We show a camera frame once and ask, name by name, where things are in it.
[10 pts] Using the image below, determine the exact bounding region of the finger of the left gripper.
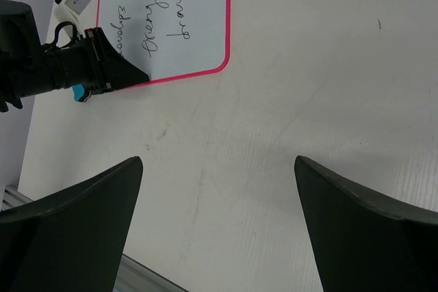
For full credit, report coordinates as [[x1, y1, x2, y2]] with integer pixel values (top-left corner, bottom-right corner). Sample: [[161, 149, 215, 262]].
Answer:
[[97, 27, 149, 91]]

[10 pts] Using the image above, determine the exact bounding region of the pink framed whiteboard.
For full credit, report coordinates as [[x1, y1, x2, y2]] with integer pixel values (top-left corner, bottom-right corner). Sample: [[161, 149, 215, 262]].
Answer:
[[96, 0, 231, 83]]

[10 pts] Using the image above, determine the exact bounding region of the blue bone-shaped eraser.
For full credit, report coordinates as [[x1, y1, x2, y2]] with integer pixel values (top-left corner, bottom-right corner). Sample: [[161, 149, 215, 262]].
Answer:
[[72, 84, 92, 103]]

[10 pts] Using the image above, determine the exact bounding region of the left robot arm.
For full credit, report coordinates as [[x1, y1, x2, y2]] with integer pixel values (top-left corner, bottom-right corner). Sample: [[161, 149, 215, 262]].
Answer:
[[1, 0, 150, 112]]

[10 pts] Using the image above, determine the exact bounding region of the aluminium mounting rail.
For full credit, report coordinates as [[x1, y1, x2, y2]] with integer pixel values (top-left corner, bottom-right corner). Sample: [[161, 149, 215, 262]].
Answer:
[[1, 186, 182, 291]]

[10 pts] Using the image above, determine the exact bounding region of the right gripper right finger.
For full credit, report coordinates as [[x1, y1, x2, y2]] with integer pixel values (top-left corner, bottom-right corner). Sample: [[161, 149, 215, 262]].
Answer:
[[294, 156, 437, 291]]

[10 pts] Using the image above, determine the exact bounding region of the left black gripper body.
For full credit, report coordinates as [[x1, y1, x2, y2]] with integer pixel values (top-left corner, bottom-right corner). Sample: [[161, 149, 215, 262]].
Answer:
[[44, 27, 113, 94]]

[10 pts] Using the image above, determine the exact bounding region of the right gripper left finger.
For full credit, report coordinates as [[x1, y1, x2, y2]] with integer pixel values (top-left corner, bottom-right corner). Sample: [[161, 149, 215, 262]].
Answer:
[[1, 157, 143, 291]]

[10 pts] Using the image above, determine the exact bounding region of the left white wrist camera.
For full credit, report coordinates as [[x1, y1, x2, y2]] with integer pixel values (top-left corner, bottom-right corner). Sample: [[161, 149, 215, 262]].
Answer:
[[54, 0, 91, 39]]

